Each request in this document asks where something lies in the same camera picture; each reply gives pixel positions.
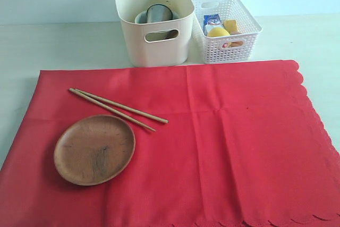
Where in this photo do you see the stainless steel cup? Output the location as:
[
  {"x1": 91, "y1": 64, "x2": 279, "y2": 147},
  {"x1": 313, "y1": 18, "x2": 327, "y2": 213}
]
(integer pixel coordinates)
[{"x1": 147, "y1": 4, "x2": 173, "y2": 23}]

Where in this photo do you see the pale green ceramic bowl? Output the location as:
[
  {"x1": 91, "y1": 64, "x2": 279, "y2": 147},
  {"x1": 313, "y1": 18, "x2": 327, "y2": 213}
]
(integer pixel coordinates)
[{"x1": 134, "y1": 9, "x2": 179, "y2": 41}]

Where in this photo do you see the small milk carton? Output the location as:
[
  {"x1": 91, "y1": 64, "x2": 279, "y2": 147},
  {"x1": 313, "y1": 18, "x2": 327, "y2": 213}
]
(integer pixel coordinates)
[{"x1": 203, "y1": 14, "x2": 224, "y2": 36}]

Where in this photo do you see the yellow lemon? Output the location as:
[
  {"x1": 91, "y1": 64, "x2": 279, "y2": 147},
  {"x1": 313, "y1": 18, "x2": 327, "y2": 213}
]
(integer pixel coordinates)
[{"x1": 207, "y1": 27, "x2": 230, "y2": 38}]

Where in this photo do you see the yellow cheese wedge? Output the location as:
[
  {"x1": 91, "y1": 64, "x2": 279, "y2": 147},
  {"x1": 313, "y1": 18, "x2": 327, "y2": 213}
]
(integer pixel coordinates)
[{"x1": 223, "y1": 19, "x2": 238, "y2": 33}]

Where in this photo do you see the wooden chopstick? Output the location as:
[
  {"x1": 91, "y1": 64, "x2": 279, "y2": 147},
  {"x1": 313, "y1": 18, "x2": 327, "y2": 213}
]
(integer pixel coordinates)
[
  {"x1": 69, "y1": 88, "x2": 156, "y2": 132},
  {"x1": 73, "y1": 89, "x2": 168, "y2": 123}
]

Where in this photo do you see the brown wooden plate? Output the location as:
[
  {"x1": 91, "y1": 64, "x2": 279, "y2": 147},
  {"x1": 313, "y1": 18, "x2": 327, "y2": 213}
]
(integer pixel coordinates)
[{"x1": 54, "y1": 115, "x2": 136, "y2": 186}]

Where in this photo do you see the brown egg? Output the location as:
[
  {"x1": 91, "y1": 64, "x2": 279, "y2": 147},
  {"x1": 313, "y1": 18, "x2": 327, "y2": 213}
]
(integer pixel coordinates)
[{"x1": 229, "y1": 31, "x2": 243, "y2": 47}]

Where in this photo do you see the cream plastic storage bin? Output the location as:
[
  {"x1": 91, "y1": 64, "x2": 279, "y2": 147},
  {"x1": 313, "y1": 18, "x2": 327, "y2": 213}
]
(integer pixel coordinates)
[{"x1": 115, "y1": 0, "x2": 194, "y2": 67}]

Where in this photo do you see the white perforated plastic basket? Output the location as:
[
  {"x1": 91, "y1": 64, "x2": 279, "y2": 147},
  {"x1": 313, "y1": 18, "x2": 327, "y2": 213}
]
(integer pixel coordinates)
[{"x1": 192, "y1": 0, "x2": 262, "y2": 64}]

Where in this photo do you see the red table cloth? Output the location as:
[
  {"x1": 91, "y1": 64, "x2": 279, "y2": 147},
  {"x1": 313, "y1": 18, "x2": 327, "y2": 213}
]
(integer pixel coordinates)
[{"x1": 1, "y1": 60, "x2": 339, "y2": 226}]

